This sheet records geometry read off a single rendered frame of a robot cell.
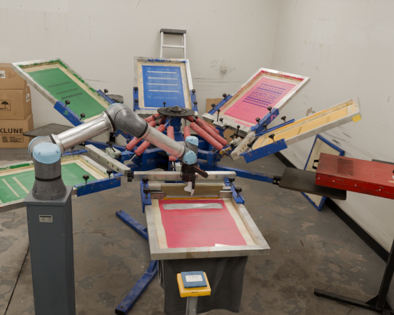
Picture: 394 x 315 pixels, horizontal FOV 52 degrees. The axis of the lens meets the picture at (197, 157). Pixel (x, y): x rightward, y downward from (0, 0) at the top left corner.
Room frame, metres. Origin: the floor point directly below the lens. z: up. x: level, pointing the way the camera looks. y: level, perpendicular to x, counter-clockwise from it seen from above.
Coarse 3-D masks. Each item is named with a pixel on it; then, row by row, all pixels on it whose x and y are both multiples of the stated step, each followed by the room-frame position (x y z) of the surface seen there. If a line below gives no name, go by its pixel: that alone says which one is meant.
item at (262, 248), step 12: (240, 204) 2.16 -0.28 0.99; (240, 216) 2.08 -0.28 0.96; (252, 228) 1.89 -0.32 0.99; (156, 240) 1.70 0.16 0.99; (264, 240) 1.78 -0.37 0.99; (156, 252) 1.59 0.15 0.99; (168, 252) 1.60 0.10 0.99; (180, 252) 1.61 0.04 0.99; (192, 252) 1.63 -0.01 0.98; (204, 252) 1.64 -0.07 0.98; (216, 252) 1.65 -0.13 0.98; (228, 252) 1.66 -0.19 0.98; (240, 252) 1.68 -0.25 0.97; (252, 252) 1.69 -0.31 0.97; (264, 252) 1.70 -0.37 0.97
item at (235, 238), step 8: (192, 200) 2.24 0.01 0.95; (200, 200) 2.25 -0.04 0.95; (208, 200) 2.26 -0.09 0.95; (216, 200) 2.27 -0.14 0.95; (224, 208) 2.16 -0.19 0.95; (224, 216) 2.06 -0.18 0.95; (232, 224) 1.98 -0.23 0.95; (232, 232) 1.89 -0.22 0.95; (208, 240) 1.79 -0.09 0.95; (216, 240) 1.80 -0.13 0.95; (224, 240) 1.81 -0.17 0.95; (232, 240) 1.81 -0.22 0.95; (240, 240) 1.82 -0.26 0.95
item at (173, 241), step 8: (160, 200) 2.21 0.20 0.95; (168, 200) 2.21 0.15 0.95; (176, 200) 2.22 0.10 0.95; (184, 200) 2.23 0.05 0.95; (160, 208) 2.10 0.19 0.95; (168, 216) 2.01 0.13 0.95; (168, 224) 1.92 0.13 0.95; (168, 232) 1.84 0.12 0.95; (168, 240) 1.76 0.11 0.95; (176, 240) 1.77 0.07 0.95; (184, 240) 1.78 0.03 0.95; (192, 240) 1.78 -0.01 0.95; (200, 240) 1.79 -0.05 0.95
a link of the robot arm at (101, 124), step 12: (108, 108) 2.04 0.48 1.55; (120, 108) 1.97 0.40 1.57; (96, 120) 1.94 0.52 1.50; (108, 120) 1.94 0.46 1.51; (72, 132) 1.87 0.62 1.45; (84, 132) 1.89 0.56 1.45; (96, 132) 1.92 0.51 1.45; (36, 144) 1.77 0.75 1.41; (60, 144) 1.82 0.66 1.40; (72, 144) 1.86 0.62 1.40
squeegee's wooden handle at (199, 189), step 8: (168, 184) 2.21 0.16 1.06; (176, 184) 2.22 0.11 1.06; (184, 184) 2.23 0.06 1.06; (200, 184) 2.25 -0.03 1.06; (208, 184) 2.26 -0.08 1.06; (216, 184) 2.27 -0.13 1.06; (168, 192) 2.20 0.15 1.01; (176, 192) 2.21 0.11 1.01; (184, 192) 2.22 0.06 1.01; (200, 192) 2.24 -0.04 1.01; (208, 192) 2.25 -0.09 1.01; (216, 192) 2.26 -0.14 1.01
